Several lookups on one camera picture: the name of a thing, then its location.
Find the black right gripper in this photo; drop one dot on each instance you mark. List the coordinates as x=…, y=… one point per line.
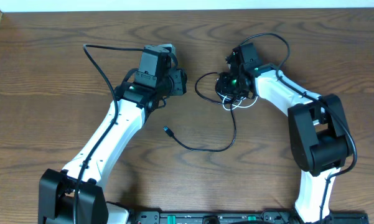
x=223, y=88

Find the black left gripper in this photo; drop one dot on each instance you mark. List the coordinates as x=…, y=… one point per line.
x=180, y=78

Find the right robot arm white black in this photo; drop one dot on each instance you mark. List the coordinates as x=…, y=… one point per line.
x=321, y=143

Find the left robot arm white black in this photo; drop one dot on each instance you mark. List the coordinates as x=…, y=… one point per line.
x=75, y=194

